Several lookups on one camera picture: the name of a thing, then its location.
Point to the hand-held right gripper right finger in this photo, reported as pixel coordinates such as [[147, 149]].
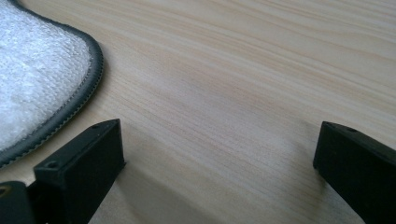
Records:
[[361, 174]]

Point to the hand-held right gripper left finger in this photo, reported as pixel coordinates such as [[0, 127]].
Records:
[[77, 168]]

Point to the white mat with grey trim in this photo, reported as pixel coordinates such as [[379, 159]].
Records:
[[34, 74]]

